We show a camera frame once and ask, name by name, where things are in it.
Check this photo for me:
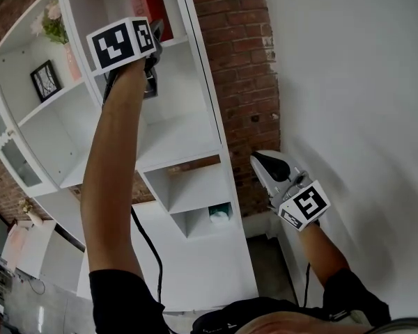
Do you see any person's left forearm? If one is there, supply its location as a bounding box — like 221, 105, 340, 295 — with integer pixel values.
79, 56, 151, 282

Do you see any pale pink flower bunch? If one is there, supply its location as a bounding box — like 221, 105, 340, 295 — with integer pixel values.
29, 0, 70, 45

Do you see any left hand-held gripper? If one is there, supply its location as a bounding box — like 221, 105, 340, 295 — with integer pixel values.
86, 17, 165, 101

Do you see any green and white packet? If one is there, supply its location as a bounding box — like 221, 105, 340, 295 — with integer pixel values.
208, 202, 233, 226

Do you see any white shelf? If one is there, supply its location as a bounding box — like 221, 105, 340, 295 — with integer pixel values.
0, 0, 261, 313

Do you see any white glass cabinet door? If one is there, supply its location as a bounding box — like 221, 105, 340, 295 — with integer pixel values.
0, 58, 59, 198

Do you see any low white cabinet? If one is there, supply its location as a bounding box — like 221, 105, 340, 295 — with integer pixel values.
1, 219, 88, 294

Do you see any small white vase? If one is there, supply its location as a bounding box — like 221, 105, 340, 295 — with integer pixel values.
27, 209, 45, 228

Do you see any small dried flower bunch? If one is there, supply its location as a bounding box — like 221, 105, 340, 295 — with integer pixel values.
18, 198, 35, 216

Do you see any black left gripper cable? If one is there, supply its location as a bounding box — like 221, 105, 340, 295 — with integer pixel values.
102, 68, 165, 306

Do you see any person's right forearm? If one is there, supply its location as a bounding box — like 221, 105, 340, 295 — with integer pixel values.
297, 220, 353, 289

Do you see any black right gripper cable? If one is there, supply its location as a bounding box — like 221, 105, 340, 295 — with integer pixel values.
302, 262, 311, 308

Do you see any black picture frame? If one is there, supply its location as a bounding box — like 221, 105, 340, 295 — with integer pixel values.
29, 59, 63, 104

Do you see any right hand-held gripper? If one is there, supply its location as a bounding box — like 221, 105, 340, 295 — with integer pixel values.
249, 150, 332, 232

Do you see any red book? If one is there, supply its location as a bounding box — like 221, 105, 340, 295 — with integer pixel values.
139, 0, 174, 43

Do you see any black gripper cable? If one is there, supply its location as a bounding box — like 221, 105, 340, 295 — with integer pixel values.
102, 68, 165, 306
302, 262, 311, 308

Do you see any pink vase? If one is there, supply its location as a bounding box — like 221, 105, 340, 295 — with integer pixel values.
63, 42, 83, 83

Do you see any thin floor cable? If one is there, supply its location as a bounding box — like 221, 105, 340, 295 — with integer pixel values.
26, 277, 47, 296

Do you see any person's black shirt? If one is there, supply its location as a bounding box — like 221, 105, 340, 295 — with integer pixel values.
88, 267, 393, 334

